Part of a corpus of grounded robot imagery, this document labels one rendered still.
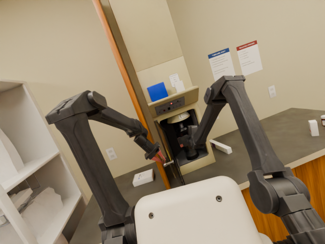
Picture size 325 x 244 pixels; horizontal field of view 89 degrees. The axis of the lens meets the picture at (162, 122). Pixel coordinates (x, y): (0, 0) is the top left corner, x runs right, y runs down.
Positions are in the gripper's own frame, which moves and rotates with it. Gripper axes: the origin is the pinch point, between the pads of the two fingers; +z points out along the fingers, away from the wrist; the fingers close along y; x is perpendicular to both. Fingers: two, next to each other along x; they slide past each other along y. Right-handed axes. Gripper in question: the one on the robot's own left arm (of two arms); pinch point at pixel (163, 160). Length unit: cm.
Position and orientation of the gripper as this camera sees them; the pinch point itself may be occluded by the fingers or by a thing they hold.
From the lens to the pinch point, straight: 92.5
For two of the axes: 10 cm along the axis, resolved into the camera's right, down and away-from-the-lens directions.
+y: -7.0, 7.1, 0.0
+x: 1.6, 1.6, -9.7
